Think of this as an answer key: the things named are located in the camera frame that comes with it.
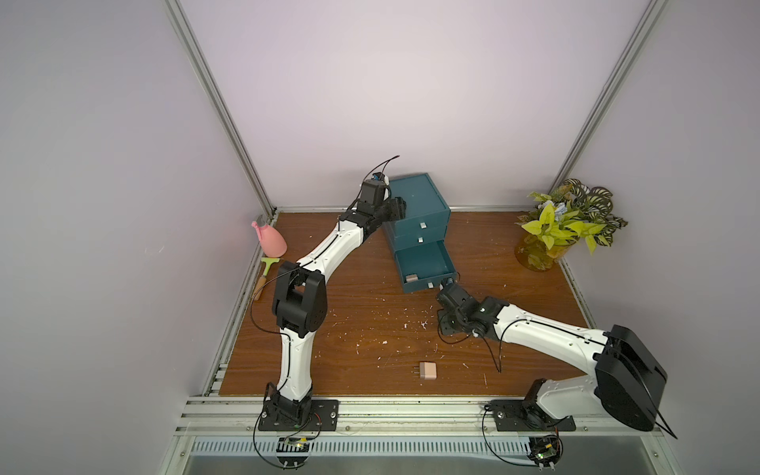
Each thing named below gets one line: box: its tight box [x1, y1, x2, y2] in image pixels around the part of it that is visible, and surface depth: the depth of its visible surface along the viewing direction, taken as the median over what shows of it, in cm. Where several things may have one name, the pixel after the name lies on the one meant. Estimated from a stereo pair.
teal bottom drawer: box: [393, 239, 459, 294], surface depth 100 cm
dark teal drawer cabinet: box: [381, 172, 459, 277], surface depth 97 cm
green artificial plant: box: [514, 178, 629, 256], surface depth 85 cm
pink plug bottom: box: [413, 361, 438, 380], surface depth 79 cm
